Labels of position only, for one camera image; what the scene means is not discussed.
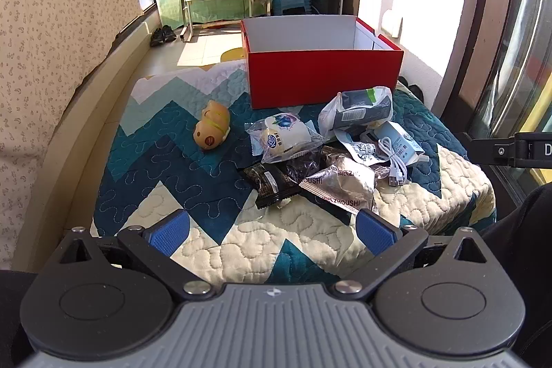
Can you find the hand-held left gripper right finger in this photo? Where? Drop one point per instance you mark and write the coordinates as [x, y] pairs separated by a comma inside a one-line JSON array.
[[375, 232]]

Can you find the red cardboard box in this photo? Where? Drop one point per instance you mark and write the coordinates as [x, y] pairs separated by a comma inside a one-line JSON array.
[[323, 79]]

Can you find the white pouch with green leaf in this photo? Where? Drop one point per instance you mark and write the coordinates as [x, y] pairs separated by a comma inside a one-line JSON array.
[[358, 109]]

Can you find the floral beige curtain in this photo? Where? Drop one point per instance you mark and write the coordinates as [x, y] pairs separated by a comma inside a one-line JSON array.
[[51, 49]]

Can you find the small dark shoe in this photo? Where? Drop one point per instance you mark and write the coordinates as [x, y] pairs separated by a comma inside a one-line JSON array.
[[169, 34], [156, 37]]

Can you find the black snack packet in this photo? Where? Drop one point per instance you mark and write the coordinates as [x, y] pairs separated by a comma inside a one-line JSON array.
[[269, 182]]

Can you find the light blue carton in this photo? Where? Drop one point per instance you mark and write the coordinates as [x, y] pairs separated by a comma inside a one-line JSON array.
[[401, 139]]

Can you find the zigzag patterned quilt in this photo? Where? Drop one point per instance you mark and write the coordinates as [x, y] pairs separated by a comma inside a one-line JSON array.
[[181, 178]]

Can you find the yellow plastic stool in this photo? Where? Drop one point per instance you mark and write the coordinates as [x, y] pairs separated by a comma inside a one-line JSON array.
[[230, 54]]

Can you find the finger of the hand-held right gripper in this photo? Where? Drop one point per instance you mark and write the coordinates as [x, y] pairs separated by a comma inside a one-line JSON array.
[[491, 152]]

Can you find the black sneaker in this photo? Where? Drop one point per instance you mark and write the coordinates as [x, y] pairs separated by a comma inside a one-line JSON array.
[[402, 81], [416, 92]]

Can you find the beige wall outlet cover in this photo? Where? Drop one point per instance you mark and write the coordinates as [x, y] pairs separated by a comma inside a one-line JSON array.
[[392, 25]]

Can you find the clear packet of dark fruit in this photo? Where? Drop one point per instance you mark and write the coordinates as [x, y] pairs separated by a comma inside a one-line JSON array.
[[306, 167]]

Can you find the white blueberry bread packet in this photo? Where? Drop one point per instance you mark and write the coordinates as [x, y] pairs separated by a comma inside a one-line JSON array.
[[284, 137]]

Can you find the silver foil snack packet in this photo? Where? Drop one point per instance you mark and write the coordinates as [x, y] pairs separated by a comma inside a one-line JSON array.
[[345, 182]]

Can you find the printed white snack packet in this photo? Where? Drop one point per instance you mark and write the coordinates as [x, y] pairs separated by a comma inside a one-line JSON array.
[[360, 150]]

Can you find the yellow spotted squishy toy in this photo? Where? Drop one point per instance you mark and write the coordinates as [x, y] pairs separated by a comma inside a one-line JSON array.
[[211, 126]]

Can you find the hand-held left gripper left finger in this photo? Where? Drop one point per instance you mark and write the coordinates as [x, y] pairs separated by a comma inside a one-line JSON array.
[[170, 232]]

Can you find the dark-framed glass door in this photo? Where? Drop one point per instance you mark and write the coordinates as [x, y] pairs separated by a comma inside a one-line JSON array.
[[496, 27]]

